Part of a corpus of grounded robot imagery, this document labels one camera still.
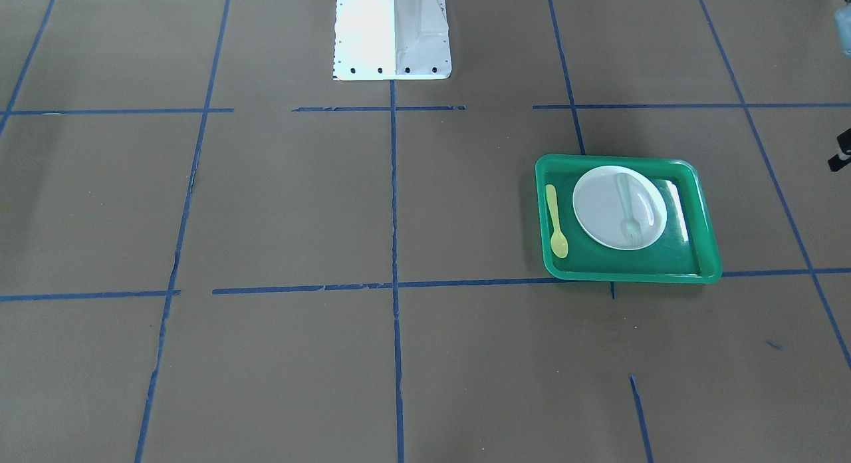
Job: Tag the yellow plastic spoon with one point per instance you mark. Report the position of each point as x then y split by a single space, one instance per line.
558 242

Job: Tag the white round plate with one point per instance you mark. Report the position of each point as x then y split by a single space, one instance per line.
597 207

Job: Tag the green plastic tray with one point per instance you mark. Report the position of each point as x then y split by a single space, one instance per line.
686 252

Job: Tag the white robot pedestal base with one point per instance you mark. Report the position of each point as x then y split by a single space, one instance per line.
391 39

